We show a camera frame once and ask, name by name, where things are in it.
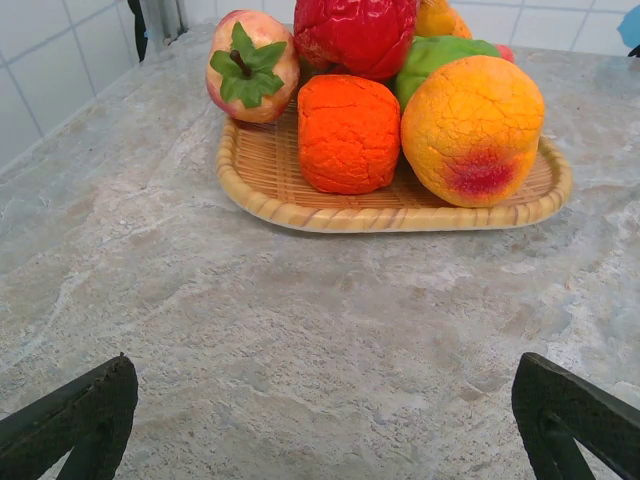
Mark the blue circle dolphin sticker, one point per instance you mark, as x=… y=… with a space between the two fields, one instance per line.
x=630 y=27

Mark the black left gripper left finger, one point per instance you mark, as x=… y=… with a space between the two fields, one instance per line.
x=100 y=395

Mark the orange toy fruit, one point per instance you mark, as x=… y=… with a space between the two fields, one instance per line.
x=345 y=135

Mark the small red toy fruit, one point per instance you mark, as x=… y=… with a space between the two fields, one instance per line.
x=506 y=52

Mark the yellow-orange toy fruit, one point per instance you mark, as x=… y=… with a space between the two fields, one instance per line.
x=437 y=20

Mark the yellow peach with red spot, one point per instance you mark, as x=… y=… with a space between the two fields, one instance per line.
x=470 y=120

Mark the aluminium frame post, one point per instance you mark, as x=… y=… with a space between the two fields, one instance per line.
x=167 y=20

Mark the pink apple with green leaf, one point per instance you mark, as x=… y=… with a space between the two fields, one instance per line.
x=235 y=100

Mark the woven bamboo tray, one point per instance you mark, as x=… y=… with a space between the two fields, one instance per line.
x=280 y=175

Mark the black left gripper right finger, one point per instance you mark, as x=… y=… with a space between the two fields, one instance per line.
x=540 y=385

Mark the bright green toy fruit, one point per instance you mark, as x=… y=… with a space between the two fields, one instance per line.
x=430 y=60

